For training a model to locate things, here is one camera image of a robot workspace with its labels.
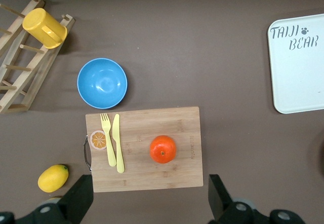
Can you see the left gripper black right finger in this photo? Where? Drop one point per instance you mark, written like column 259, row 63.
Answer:
column 220, row 198

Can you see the yellow plastic knife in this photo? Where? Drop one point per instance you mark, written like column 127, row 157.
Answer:
column 119, row 148

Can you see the wooden peg rack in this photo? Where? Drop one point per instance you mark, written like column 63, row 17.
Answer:
column 15, row 82

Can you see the orange fruit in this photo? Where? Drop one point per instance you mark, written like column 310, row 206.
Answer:
column 162, row 149

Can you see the blue bowl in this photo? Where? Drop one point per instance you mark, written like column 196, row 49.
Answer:
column 102, row 82

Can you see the yellow lemon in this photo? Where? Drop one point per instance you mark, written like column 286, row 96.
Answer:
column 53, row 178

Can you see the wooden cutting board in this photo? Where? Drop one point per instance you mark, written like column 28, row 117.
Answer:
column 152, row 181

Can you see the cream tray with bear print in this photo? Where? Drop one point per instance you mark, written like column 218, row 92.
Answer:
column 298, row 77

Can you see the yellow plastic fork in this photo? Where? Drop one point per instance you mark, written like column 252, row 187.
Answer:
column 110, row 148

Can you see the yellow mug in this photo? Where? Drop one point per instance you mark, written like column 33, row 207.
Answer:
column 41, row 27

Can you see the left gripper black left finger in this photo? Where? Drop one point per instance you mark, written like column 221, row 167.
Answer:
column 76, row 203

